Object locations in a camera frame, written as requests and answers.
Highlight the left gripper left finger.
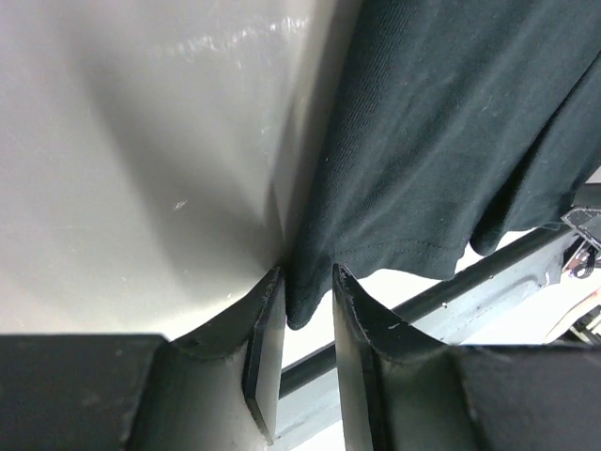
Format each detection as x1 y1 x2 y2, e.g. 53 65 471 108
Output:
173 268 285 445

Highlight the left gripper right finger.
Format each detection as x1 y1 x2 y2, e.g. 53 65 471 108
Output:
332 265 451 450

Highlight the black t shirt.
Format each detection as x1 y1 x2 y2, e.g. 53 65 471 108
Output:
285 1 600 330

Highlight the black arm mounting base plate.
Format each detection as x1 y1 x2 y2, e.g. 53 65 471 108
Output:
273 183 600 450

